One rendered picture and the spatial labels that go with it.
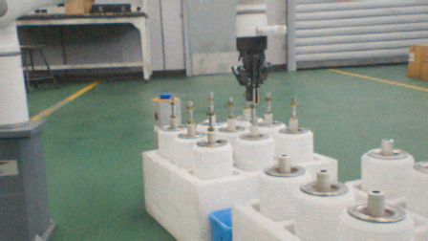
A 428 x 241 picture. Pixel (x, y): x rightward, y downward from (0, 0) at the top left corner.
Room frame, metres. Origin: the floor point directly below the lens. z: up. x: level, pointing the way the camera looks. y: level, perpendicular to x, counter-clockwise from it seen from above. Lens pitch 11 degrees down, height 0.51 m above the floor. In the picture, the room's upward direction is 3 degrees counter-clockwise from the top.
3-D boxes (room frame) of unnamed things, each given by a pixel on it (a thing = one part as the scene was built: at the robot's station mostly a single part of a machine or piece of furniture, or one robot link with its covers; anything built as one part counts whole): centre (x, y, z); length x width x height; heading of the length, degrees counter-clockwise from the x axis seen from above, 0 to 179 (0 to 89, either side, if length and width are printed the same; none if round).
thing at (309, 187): (0.76, -0.18, 0.25); 0.08 x 0.08 x 0.01
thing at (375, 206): (0.65, -0.23, 0.26); 0.02 x 0.02 x 0.03
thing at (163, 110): (1.51, 0.13, 0.16); 0.07 x 0.07 x 0.31; 26
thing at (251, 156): (1.18, -0.11, 0.16); 0.10 x 0.10 x 0.18
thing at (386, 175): (0.96, -0.35, 0.16); 0.10 x 0.10 x 0.18
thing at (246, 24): (1.16, -0.12, 0.53); 0.11 x 0.09 x 0.06; 45
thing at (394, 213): (0.65, -0.23, 0.25); 0.08 x 0.08 x 0.01
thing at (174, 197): (1.28, -0.06, 0.09); 0.39 x 0.39 x 0.18; 26
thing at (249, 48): (1.18, -0.11, 0.46); 0.08 x 0.08 x 0.09
